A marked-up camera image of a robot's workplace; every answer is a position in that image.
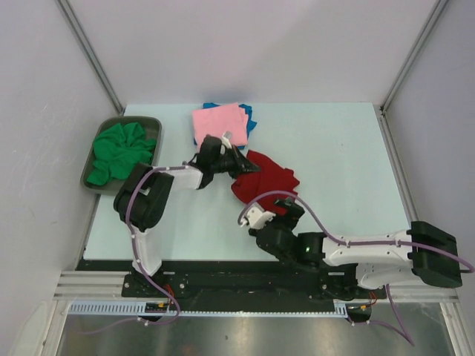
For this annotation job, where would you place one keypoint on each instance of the right aluminium side rail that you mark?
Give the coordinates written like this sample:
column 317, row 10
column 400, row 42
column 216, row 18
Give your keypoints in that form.
column 396, row 164

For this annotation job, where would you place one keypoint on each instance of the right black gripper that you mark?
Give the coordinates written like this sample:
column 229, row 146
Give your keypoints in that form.
column 292, row 216

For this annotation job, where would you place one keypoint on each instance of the blue folded t shirt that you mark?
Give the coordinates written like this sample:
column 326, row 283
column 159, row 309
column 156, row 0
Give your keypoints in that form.
column 250, row 118

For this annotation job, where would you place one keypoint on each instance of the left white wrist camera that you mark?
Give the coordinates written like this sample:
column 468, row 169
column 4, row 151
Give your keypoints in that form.
column 225, row 142

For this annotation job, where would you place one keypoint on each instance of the red t shirt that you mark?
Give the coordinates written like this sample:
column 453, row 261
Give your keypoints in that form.
column 271, row 177

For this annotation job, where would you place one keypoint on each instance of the pink folded t shirt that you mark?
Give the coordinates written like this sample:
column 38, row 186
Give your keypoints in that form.
column 219, row 122

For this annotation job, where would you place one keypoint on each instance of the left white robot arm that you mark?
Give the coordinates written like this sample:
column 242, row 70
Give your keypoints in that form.
column 141, row 201

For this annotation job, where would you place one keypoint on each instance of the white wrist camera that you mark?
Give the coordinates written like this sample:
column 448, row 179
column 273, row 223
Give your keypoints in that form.
column 225, row 142
column 255, row 217

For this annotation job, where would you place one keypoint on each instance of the right aluminium frame post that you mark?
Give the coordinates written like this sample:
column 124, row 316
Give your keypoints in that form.
column 415, row 51

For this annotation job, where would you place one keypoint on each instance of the left aluminium frame post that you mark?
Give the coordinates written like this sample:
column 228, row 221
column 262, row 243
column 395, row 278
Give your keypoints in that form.
column 71, row 18

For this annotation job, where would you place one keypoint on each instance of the aluminium frame post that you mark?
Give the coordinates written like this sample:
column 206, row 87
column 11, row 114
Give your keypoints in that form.
column 415, row 51
column 71, row 18

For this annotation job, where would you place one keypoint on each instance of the grey plastic tray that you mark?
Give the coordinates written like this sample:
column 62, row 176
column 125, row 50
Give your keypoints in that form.
column 153, row 129

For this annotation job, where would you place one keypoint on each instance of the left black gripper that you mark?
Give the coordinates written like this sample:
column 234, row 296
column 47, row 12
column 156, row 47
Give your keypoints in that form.
column 240, row 163

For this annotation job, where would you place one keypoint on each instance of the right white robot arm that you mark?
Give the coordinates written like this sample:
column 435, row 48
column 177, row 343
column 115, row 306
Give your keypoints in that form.
column 422, row 252

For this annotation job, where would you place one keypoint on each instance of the green t shirt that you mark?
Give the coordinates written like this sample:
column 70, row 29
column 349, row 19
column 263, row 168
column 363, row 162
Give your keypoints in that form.
column 117, row 150

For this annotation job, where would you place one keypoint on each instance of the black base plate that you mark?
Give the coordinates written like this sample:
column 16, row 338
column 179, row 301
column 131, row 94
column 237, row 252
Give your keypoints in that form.
column 243, row 286

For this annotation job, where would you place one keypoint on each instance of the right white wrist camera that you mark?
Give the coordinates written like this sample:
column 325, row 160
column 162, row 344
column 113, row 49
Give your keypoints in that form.
column 255, row 217

